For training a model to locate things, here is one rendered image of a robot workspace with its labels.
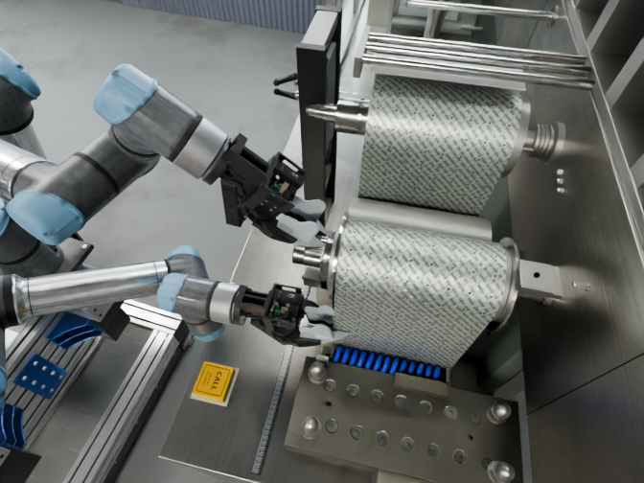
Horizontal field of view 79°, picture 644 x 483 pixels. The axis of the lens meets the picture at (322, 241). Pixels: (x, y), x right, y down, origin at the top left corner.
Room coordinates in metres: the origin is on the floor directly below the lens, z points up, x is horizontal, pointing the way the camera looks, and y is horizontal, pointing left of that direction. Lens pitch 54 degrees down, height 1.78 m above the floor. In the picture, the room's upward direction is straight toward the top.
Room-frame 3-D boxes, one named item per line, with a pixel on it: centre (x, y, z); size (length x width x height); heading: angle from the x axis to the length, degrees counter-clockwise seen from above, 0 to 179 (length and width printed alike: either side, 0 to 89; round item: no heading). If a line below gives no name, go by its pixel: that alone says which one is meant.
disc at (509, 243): (0.30, -0.27, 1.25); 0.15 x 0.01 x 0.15; 168
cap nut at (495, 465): (0.07, -0.29, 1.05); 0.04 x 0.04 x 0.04
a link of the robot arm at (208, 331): (0.37, 0.26, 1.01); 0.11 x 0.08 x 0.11; 26
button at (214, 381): (0.25, 0.23, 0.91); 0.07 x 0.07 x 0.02; 78
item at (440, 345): (0.27, -0.14, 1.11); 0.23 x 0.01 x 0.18; 78
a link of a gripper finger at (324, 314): (0.31, -0.01, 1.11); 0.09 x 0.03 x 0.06; 79
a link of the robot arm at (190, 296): (0.35, 0.25, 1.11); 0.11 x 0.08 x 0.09; 78
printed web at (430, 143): (0.46, -0.18, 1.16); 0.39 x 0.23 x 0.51; 168
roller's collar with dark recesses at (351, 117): (0.60, -0.06, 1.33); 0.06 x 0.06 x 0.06; 78
